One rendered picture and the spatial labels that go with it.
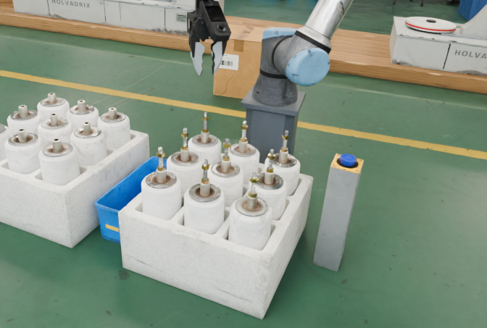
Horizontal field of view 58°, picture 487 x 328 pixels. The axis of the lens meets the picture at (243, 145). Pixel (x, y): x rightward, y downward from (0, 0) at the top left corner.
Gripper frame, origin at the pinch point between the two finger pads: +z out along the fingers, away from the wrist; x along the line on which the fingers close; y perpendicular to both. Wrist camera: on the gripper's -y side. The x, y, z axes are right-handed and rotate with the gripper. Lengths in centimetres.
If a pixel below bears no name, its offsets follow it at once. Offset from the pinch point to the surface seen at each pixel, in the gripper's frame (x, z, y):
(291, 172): -16.9, 22.3, -20.7
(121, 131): 20.7, 23.9, 18.6
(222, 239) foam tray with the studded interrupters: 7.1, 28.3, -33.3
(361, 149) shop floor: -76, 46, 21
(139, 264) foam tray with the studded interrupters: 24, 43, -20
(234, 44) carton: -44, 19, 88
